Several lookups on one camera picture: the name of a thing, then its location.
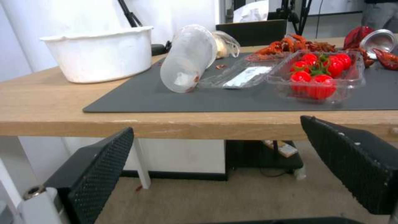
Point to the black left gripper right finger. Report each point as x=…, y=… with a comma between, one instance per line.
x=357, y=158

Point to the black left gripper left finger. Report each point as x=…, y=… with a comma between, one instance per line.
x=93, y=168

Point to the clear plastic clamshell takeout box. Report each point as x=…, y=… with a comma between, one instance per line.
x=348, y=81

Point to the white thin plastic bag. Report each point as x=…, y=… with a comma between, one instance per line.
x=227, y=44

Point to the white crumpled paper bag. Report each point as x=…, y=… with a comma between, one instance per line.
x=250, y=12

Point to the white table leg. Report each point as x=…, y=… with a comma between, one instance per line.
x=143, y=163

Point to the white power strip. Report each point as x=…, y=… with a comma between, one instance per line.
x=284, y=149

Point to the red cherry tomato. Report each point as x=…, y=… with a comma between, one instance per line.
x=298, y=66
x=335, y=66
x=309, y=58
x=344, y=58
x=322, y=82
x=300, y=77

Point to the green tomato vine stem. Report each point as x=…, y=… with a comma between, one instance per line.
x=320, y=68

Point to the red crayfish claw piece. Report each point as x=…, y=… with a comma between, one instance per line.
x=387, y=59

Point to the black low shelf unit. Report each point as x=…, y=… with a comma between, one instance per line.
x=248, y=156

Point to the white plastic tub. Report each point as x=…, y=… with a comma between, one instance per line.
x=102, y=56

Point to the dark grey table mat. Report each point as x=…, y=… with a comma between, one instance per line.
x=192, y=100

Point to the large red crayfish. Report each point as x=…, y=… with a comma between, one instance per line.
x=356, y=37

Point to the pile of red crayfish shells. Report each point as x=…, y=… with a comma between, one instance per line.
x=289, y=45

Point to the black chair armrest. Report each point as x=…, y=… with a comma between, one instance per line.
x=160, y=49

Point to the translucent plastic round container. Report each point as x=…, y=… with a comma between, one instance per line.
x=186, y=58

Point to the person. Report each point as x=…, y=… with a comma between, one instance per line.
x=381, y=11

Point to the black tripod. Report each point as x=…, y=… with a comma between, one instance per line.
x=297, y=16
x=130, y=14

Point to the small crayfish shell scrap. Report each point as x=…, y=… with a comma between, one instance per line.
x=221, y=66

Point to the black chair backrest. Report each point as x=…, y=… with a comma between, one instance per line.
x=252, y=31

